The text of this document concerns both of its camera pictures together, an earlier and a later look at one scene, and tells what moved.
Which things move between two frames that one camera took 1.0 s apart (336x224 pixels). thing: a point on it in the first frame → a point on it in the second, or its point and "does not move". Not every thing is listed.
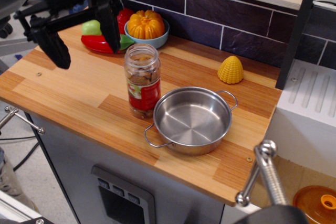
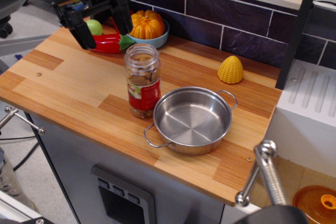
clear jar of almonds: x=143 y=68 does not move
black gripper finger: x=54 y=45 → x=74 y=20
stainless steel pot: x=193 y=119 does not move
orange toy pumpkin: x=147 y=24 does not move
